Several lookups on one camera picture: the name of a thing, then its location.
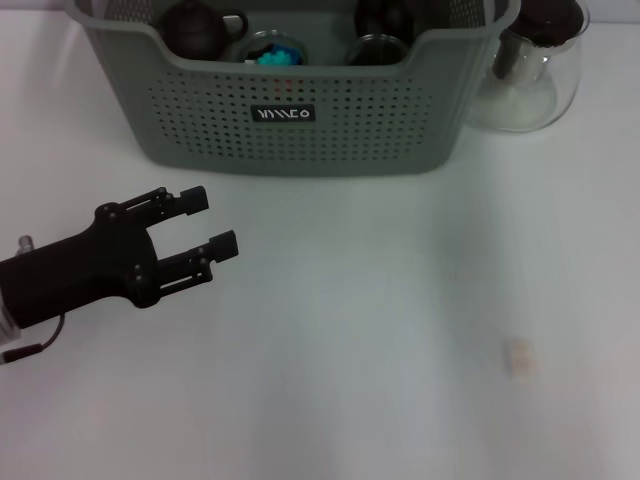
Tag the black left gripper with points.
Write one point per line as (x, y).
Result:
(75, 270)

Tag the teal square toy plate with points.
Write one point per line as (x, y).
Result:
(275, 59)

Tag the glass teacup black holder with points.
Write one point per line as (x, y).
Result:
(375, 52)
(385, 20)
(265, 39)

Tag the grey-green perforated plastic basket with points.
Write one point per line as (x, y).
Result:
(300, 145)

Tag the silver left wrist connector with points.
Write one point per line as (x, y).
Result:
(25, 245)

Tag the dark brown clay teapot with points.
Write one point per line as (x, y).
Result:
(192, 32)

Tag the white flat toy plate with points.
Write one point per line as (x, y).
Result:
(520, 360)

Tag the glass carafe black lid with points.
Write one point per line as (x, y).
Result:
(530, 100)

